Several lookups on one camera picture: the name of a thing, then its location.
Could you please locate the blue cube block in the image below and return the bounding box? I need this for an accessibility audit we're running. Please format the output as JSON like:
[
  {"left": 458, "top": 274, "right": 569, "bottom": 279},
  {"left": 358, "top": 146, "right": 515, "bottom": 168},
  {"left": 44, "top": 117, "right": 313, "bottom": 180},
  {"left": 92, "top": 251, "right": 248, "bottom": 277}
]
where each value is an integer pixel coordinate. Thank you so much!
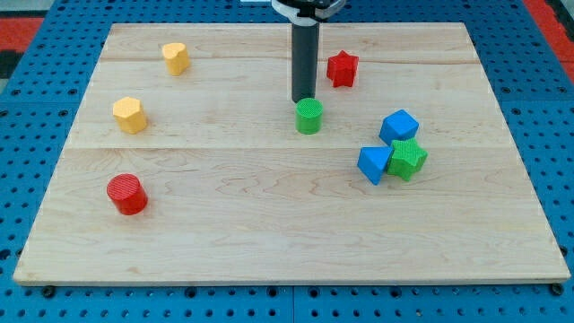
[{"left": 378, "top": 109, "right": 419, "bottom": 145}]

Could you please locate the wooden board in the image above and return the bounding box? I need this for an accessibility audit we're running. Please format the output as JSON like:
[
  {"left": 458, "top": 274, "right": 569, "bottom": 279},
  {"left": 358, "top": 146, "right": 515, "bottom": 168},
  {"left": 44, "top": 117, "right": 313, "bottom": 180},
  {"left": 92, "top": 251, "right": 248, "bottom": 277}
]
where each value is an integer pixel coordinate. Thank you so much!
[{"left": 13, "top": 22, "right": 570, "bottom": 286}]

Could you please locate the green cylinder block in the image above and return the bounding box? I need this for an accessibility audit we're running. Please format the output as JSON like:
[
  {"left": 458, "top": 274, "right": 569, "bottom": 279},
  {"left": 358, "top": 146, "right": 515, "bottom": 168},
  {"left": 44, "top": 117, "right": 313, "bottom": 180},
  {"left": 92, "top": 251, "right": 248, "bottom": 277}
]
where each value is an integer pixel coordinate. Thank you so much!
[{"left": 295, "top": 98, "right": 323, "bottom": 135}]

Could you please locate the yellow heart block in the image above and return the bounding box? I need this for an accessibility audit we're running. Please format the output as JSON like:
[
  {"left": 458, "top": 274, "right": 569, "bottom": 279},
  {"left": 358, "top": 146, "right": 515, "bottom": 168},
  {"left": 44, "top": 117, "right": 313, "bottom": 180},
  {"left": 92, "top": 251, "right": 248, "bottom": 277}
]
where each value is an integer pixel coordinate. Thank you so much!
[{"left": 161, "top": 42, "right": 191, "bottom": 76}]

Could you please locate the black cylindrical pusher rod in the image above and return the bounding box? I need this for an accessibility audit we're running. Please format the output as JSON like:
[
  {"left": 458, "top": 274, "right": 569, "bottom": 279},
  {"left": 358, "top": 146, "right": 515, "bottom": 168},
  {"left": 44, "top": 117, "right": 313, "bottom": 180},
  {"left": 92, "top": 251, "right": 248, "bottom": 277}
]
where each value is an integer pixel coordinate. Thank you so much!
[{"left": 291, "top": 23, "right": 319, "bottom": 103}]

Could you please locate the green star block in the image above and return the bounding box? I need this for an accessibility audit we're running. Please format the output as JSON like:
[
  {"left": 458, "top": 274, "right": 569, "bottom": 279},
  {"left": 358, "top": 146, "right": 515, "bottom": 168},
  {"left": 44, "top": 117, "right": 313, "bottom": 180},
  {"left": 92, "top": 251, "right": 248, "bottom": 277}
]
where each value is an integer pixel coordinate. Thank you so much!
[{"left": 387, "top": 137, "right": 428, "bottom": 181}]

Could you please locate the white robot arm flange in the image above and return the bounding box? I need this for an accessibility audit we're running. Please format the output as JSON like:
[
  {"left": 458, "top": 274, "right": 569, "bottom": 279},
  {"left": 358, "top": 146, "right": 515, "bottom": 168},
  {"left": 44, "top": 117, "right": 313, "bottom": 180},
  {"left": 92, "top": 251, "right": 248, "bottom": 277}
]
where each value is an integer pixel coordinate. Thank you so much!
[{"left": 271, "top": 0, "right": 346, "bottom": 27}]

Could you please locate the blue triangular prism block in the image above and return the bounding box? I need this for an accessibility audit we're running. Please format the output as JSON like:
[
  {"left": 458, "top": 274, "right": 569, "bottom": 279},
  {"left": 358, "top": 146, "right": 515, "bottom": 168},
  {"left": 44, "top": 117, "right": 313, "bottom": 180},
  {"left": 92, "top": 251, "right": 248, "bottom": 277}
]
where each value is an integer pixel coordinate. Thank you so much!
[{"left": 357, "top": 146, "right": 394, "bottom": 186}]

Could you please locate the yellow hexagon block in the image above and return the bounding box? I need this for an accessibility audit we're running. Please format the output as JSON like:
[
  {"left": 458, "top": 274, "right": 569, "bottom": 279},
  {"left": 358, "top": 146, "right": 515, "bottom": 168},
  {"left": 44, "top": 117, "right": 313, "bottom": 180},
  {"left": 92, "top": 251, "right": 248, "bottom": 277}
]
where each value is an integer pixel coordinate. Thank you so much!
[{"left": 112, "top": 97, "right": 147, "bottom": 135}]

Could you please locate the red cylinder block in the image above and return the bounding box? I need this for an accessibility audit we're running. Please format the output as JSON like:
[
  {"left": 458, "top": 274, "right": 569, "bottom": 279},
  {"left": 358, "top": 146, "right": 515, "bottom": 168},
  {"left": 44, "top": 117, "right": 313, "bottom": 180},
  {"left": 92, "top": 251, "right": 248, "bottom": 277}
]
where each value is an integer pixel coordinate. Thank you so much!
[{"left": 106, "top": 173, "right": 148, "bottom": 215}]

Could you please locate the red star block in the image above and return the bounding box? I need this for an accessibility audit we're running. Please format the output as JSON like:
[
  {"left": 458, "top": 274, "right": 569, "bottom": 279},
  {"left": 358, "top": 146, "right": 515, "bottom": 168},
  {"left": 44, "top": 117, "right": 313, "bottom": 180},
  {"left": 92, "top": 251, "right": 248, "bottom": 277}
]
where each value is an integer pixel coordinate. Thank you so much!
[{"left": 326, "top": 50, "right": 359, "bottom": 88}]

